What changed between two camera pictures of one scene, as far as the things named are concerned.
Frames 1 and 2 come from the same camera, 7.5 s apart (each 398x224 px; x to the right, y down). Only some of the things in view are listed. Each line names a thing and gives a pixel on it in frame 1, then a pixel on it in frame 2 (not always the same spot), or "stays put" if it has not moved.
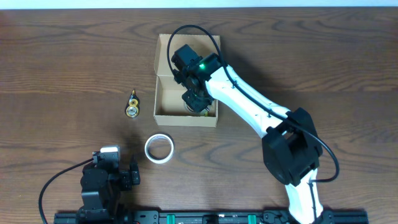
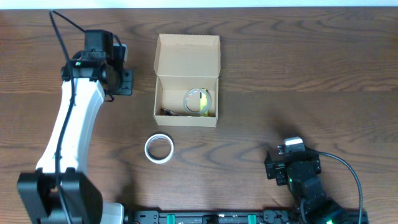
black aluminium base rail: (106, 216) stays put
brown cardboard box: (169, 107) stays put
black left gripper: (131, 177) -> (127, 82)
